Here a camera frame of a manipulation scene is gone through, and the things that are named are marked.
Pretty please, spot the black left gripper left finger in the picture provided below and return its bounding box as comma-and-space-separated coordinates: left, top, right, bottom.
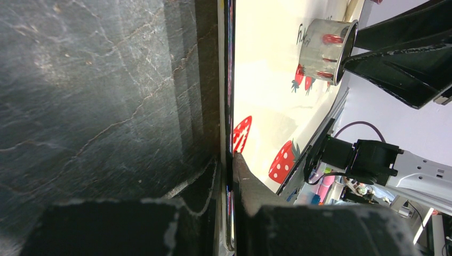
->
20, 157, 221, 255

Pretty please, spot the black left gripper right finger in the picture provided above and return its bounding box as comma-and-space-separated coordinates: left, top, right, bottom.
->
232, 153, 419, 255

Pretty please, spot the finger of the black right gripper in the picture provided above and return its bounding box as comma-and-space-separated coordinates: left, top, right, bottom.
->
344, 43, 451, 109
354, 0, 451, 51

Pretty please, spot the metal ring cutter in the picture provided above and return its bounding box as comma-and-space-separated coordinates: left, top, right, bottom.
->
298, 19, 358, 86

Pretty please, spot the strawberry print enamel tray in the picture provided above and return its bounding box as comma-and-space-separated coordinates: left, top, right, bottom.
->
217, 1, 371, 253

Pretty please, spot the dough scrap strip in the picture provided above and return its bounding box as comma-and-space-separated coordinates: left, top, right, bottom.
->
344, 0, 359, 22

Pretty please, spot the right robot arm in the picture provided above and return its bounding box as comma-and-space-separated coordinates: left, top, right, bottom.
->
300, 1, 451, 214

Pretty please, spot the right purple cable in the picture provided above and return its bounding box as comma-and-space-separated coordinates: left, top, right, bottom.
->
333, 121, 386, 144

